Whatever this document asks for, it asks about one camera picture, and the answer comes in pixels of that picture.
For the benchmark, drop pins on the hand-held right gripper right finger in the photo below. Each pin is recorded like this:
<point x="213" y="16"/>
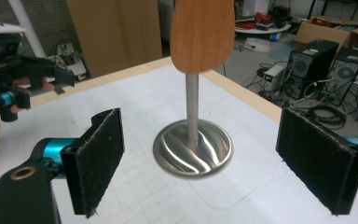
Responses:
<point x="317" y="158"/>

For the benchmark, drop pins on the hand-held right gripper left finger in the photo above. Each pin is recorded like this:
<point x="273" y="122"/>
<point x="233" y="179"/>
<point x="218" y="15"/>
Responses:
<point x="96" y="161"/>

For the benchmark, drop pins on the steel utensil stand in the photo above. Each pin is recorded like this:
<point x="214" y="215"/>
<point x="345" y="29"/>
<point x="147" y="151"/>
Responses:
<point x="192" y="149"/>

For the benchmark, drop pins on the wooden rice paddle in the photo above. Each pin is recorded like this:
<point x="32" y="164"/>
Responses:
<point x="202" y="34"/>

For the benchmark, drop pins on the white stand pole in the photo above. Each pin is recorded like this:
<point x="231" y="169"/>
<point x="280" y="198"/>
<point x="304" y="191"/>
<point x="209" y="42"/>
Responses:
<point x="28" y="28"/>

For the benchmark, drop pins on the brown wooden board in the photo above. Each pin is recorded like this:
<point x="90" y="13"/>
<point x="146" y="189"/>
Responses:
<point x="115" y="34"/>

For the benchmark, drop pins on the white grid mat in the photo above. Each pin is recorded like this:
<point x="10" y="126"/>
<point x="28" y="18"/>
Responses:
<point x="155" y="102"/>

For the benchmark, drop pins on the black computer tower green sticker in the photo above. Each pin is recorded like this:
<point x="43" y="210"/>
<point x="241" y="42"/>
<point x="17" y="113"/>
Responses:
<point x="310" y="68"/>

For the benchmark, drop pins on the white power supply unit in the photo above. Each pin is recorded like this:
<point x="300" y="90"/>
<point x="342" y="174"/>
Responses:
<point x="273" y="77"/>

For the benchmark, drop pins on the open brown cardboard box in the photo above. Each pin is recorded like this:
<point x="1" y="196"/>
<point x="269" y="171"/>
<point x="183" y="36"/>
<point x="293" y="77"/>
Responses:
<point x="320" y="31"/>

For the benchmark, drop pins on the round white table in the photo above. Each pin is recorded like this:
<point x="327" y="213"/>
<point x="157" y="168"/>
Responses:
<point x="261" y="29"/>

